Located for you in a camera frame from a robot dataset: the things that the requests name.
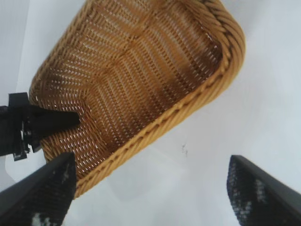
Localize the tan woven wicker basket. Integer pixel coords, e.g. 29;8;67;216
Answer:
28;0;246;200

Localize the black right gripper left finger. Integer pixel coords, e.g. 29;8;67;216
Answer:
0;152;77;226

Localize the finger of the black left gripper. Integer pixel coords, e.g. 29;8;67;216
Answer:
31;138;43;153
25;104;80;142

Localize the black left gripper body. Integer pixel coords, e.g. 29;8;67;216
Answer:
0;92;32;162

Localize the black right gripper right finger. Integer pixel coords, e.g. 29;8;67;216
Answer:
226;154;301;226

